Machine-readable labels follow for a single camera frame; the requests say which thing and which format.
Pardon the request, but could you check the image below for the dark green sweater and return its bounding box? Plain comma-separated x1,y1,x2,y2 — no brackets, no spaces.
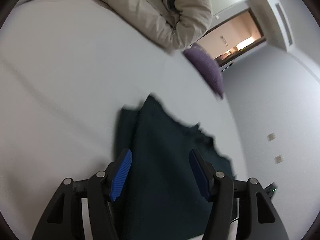
112,96,233,239

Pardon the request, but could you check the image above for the white bed sheet mattress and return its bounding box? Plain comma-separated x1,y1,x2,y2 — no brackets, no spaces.
1,0,248,239

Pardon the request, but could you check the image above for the purple cushion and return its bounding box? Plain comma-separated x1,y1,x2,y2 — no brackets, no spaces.
183,43,224,99

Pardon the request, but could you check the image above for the dark brown door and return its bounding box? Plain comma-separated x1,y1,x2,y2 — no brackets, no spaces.
215,37,266,67

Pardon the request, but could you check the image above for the ceiling air vent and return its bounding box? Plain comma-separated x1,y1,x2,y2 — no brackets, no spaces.
276,3,293,46

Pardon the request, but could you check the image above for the rolled beige duvet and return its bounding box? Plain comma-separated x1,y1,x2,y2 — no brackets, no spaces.
100,0,213,50

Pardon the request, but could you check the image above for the wall socket plate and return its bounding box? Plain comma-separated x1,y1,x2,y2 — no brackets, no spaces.
267,133,276,141
274,155,284,164

